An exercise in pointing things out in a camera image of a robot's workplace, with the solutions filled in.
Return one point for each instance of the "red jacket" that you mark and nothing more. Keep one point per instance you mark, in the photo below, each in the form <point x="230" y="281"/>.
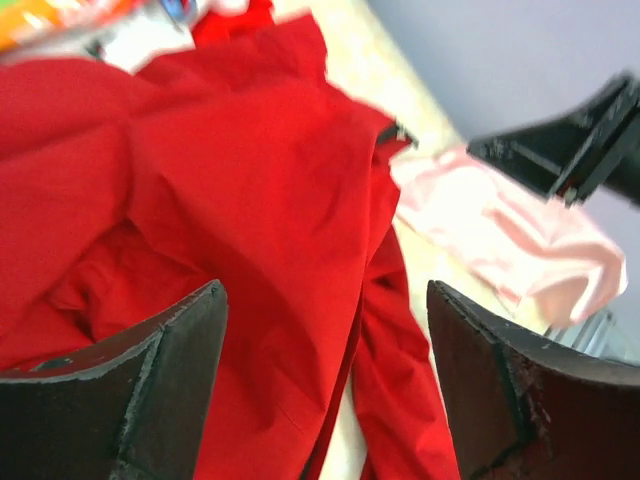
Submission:
<point x="237" y="161"/>

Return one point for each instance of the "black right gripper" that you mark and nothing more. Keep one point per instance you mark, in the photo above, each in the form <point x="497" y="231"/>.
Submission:
<point x="595" y="145"/>

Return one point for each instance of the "pink satin cloth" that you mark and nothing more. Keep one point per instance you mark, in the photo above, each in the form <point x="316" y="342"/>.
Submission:
<point x="530" y="252"/>

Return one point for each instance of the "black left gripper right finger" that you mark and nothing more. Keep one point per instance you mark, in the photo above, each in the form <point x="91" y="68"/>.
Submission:
<point x="521" y="406"/>

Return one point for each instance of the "rainbow white red garment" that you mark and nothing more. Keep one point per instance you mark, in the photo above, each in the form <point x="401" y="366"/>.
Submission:
<point x="125" y="34"/>

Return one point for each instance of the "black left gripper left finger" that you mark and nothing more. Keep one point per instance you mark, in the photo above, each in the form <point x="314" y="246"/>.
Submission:
<point x="133" y="406"/>

